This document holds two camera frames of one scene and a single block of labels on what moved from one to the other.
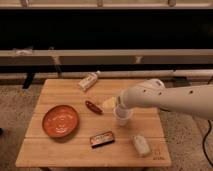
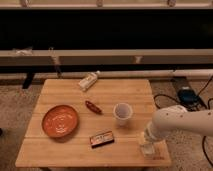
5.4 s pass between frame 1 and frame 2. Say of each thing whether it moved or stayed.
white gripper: moved
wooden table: stayed
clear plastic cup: stayed
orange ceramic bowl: stayed
